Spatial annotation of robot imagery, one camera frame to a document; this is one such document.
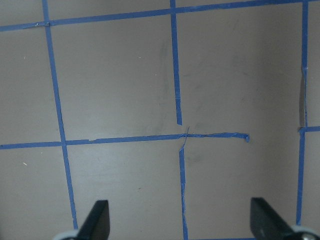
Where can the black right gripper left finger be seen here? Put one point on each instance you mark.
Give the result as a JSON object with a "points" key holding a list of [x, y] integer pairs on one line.
{"points": [[95, 227]]}

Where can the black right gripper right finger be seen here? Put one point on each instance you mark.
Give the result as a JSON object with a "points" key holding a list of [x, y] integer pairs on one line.
{"points": [[267, 224]]}

